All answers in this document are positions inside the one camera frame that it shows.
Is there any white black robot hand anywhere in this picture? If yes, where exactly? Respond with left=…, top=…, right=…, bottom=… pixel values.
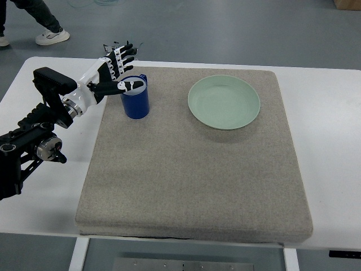
left=62, top=43, right=135, bottom=118

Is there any white table leg frame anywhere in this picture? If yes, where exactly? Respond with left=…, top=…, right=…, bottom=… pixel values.
left=68, top=237, right=300, bottom=271

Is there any black table control panel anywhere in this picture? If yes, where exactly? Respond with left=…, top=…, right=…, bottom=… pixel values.
left=329, top=250, right=361, bottom=259

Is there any white sneaker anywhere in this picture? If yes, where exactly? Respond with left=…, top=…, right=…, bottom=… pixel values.
left=35, top=29, right=70, bottom=46
left=0, top=36, right=10, bottom=47

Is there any cardboard box corner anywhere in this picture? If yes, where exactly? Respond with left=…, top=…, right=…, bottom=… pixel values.
left=334, top=0, right=361, bottom=11

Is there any green plate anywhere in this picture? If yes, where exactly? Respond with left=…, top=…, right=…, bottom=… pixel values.
left=188, top=75, right=261, bottom=130

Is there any grey fabric mat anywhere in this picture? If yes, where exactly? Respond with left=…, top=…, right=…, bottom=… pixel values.
left=75, top=67, right=313, bottom=243

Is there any blue cup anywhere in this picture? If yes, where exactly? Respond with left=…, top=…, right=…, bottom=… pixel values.
left=120, top=74, right=149, bottom=119

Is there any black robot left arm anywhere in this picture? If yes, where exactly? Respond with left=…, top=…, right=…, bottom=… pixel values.
left=1, top=67, right=77, bottom=199

